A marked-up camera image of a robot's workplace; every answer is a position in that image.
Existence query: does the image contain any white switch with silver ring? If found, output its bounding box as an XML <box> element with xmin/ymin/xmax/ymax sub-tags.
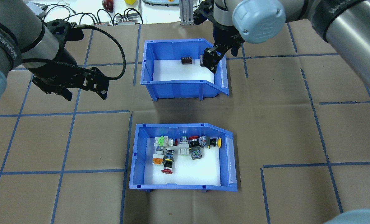
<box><xmin>178</xmin><ymin>136</ymin><xmax>190</xmax><ymax>156</ymax></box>

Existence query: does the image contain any orange and white switch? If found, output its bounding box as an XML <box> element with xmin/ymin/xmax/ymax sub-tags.
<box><xmin>152</xmin><ymin>148</ymin><xmax>164</xmax><ymax>166</ymax></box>

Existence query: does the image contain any blue bin of push buttons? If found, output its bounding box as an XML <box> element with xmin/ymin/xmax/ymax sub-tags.
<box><xmin>129</xmin><ymin>123</ymin><xmax>238</xmax><ymax>193</ymax></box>

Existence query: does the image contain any grey box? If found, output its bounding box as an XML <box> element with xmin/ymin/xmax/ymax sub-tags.
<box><xmin>25</xmin><ymin>2</ymin><xmax>49</xmax><ymax>16</ymax></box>

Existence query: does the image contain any blue bin of black parts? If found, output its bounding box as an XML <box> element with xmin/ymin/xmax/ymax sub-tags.
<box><xmin>141</xmin><ymin>39</ymin><xmax>229</xmax><ymax>101</ymax></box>

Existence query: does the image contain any red emergency stop yellow ring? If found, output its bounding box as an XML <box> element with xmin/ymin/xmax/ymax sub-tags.
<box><xmin>161</xmin><ymin>149</ymin><xmax>175</xmax><ymax>175</ymax></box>

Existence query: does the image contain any black switch with green insert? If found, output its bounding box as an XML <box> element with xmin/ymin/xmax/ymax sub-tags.
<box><xmin>190</xmin><ymin>147</ymin><xmax>203</xmax><ymax>161</ymax></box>

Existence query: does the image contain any green and white switch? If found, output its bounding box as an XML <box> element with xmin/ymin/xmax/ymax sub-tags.
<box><xmin>154</xmin><ymin>136</ymin><xmax>170</xmax><ymax>149</ymax></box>

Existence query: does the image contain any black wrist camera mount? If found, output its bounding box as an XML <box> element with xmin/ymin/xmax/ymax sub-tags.
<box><xmin>193</xmin><ymin>0</ymin><xmax>217</xmax><ymax>26</ymax></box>
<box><xmin>44</xmin><ymin>19</ymin><xmax>85</xmax><ymax>43</ymax></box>

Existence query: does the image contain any aluminium camera stand post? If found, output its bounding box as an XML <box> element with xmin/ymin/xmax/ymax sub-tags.
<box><xmin>179</xmin><ymin>0</ymin><xmax>194</xmax><ymax>26</ymax></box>

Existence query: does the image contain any white foam liner sheet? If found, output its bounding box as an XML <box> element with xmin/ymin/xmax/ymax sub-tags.
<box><xmin>153</xmin><ymin>59</ymin><xmax>217</xmax><ymax>85</ymax></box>
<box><xmin>144</xmin><ymin>137</ymin><xmax>221</xmax><ymax>186</ymax></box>

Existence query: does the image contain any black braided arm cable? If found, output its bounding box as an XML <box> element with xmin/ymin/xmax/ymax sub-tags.
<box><xmin>22</xmin><ymin>24</ymin><xmax>126</xmax><ymax>81</ymax></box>

